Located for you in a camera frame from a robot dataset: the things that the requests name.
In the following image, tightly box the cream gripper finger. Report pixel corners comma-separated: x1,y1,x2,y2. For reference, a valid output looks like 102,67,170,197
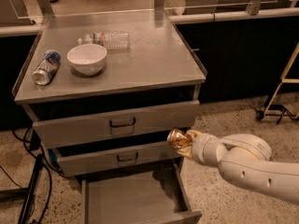
177,147,192,160
186,130,201,142

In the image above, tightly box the orange soda can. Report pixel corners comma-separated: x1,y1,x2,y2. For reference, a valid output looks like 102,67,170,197
167,129,191,149

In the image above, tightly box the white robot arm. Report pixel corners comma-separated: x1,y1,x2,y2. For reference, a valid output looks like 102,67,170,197
168,130,299,204

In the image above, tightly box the top grey drawer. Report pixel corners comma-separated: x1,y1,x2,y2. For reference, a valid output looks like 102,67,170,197
34,100,199,148

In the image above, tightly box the grey drawer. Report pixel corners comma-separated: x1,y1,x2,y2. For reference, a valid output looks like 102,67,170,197
58,141,178,176
34,100,199,148
81,160,202,224

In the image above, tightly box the bottom grey drawer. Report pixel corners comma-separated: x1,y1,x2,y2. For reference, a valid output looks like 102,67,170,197
81,160,202,224

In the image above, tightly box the grey metal drawer cabinet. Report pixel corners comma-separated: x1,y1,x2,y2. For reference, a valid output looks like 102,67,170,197
11,9,208,224

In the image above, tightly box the middle grey drawer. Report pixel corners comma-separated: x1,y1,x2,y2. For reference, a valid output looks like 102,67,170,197
58,141,178,176

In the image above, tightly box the blue silver energy drink can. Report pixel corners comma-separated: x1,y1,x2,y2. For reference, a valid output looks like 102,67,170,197
32,49,61,86

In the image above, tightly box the clear plastic water bottle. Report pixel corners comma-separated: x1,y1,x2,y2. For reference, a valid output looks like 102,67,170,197
78,31,130,50

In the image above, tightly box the white ceramic bowl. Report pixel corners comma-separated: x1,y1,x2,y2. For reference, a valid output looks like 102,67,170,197
67,44,107,76

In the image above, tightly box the black metal stand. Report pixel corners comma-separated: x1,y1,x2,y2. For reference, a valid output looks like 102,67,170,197
0,154,43,224

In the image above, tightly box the yellow wheeled cart frame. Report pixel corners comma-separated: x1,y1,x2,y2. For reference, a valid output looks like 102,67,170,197
255,44,299,125

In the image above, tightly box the white horizontal rail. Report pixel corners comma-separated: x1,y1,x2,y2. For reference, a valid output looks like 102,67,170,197
168,7,299,24

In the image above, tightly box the black floor cable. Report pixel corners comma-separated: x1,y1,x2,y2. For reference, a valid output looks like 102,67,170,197
0,126,68,224

